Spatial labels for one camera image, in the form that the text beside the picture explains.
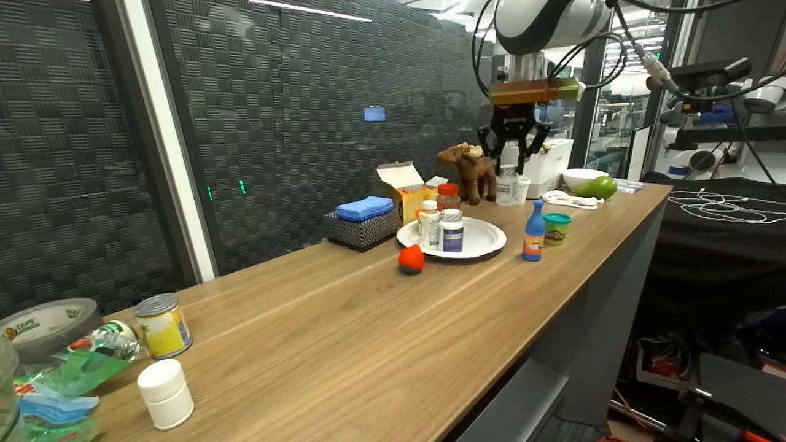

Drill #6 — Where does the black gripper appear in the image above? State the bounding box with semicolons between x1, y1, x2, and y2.
476;103;553;170

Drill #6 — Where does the white pill bottle grey lid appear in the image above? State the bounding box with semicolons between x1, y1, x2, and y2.
495;143;523;206

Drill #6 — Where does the blue pin-shaped toy bottle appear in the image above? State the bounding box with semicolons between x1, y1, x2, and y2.
520;197;547;266

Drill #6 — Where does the grey under-table drawer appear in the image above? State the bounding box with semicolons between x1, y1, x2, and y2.
453;356;573;442

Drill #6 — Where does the blue plastic packet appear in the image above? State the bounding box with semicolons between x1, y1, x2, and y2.
20;390;105;427

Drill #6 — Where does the clear glass bowl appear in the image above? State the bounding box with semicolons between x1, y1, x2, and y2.
0;330;25;442

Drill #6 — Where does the white cable pile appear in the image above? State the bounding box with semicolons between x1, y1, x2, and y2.
666;188;786;229

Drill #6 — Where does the white lidded jar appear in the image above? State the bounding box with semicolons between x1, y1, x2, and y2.
135;356;196;433

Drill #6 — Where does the crinkled snack wrapper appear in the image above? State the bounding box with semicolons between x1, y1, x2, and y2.
68;318;144;361

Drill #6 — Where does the white pill bottle blue label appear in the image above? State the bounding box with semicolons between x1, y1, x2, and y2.
438;206;466;255

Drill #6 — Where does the slim stained white bottle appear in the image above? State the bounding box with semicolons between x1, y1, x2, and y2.
415;200;441;250

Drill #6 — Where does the white paper plate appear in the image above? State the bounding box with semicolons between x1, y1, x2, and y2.
396;213;508;264

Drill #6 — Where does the yellow green wrist-mounted block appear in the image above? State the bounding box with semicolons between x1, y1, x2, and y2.
489;80;585;108

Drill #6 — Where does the brown moose plush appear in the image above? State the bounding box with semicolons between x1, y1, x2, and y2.
434;143;498;206

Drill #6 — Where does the green plastic bag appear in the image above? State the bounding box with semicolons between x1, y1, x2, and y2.
15;347;132;404

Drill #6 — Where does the orange plush ball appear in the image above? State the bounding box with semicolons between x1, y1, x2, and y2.
398;244;428;275

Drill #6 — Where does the teal-lidded green dough cup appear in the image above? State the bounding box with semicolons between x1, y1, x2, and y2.
542;211;574;245

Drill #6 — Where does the white crumpled cloth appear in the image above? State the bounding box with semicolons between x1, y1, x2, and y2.
539;190;607;211

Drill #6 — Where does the open yellow cardboard box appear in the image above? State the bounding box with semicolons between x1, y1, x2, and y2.
375;161;449;227

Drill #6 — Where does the white window frame post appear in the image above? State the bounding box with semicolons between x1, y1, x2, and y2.
118;0;218;286

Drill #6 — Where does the white bowl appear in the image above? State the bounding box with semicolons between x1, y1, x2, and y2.
560;168;608;197

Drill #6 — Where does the green apple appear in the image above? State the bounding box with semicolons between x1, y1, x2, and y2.
589;174;618;201

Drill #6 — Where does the yellow can silver lid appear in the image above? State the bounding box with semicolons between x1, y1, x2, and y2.
132;291;196;358

